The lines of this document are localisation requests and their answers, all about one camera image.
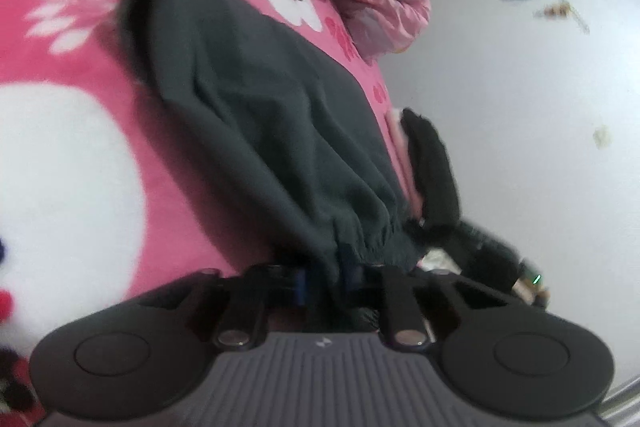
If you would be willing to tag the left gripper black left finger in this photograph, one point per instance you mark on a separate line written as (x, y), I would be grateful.
(136, 358)

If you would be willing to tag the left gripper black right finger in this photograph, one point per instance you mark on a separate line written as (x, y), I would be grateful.
(496, 351)

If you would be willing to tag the folded black garment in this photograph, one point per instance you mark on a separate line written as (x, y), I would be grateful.
(431, 173)

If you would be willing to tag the pink floral bed sheet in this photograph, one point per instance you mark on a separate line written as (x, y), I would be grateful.
(101, 194)

